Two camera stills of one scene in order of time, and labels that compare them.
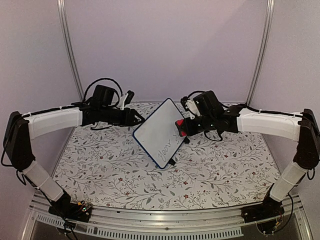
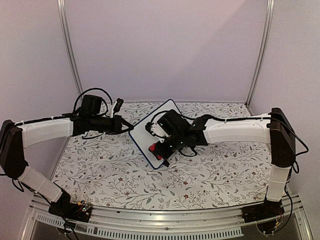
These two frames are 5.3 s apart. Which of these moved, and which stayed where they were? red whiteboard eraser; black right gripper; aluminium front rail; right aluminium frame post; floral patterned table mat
Moved: red whiteboard eraser; black right gripper
Stayed: floral patterned table mat; right aluminium frame post; aluminium front rail
